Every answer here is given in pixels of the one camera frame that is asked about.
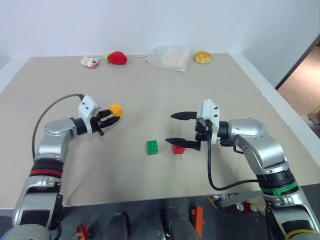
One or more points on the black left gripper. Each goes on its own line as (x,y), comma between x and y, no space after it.
(95,125)

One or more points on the dark rounded shape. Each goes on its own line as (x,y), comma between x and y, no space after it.
(118,226)
(178,223)

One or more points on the golden toy bread bun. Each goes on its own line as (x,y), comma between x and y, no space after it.
(202,57)

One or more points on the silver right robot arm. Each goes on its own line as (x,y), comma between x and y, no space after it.
(250,130)

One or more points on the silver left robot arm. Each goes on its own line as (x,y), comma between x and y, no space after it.
(55,130)

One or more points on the green cube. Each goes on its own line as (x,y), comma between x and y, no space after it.
(152,147)

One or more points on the red cube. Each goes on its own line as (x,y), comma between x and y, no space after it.
(178,150)

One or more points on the orange bracket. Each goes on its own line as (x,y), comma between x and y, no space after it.
(82,232)
(198,221)

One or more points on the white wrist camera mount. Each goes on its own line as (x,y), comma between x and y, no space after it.
(208,107)
(86,106)

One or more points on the clear plastic bag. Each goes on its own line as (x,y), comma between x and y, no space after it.
(172,58)

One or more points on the red plush strawberry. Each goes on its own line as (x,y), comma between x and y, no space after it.
(117,58)

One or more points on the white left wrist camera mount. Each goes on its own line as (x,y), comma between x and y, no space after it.
(86,106)

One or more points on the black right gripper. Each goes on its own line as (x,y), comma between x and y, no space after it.
(201,130)

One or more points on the grey metal frame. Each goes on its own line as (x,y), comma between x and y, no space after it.
(232,198)

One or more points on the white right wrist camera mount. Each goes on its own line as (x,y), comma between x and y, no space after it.
(208,107)

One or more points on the yellow cube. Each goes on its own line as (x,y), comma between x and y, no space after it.
(116,109)

